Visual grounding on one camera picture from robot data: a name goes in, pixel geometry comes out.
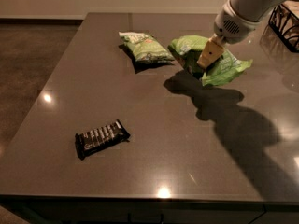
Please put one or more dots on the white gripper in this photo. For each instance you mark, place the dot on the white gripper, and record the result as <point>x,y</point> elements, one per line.
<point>234,28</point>

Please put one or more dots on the green rice chip bag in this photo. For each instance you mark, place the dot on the green rice chip bag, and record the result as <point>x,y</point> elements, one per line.
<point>187,50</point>

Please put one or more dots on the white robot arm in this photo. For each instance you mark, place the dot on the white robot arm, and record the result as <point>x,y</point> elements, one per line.
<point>254,10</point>

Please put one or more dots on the green jalapeno chip bag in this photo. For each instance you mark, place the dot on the green jalapeno chip bag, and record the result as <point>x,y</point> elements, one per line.
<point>145,48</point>

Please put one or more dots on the black candy bar wrapper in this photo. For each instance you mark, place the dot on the black candy bar wrapper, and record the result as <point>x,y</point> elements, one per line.
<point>98,139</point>

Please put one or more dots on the black wire basket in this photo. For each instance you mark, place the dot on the black wire basket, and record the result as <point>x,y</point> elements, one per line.
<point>284,21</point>

